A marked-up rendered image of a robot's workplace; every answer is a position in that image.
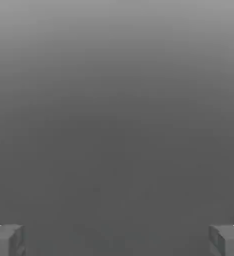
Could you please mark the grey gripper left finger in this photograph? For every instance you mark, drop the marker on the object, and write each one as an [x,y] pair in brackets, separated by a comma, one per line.
[2,242]

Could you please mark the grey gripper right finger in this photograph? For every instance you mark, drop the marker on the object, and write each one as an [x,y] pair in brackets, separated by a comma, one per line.
[231,242]

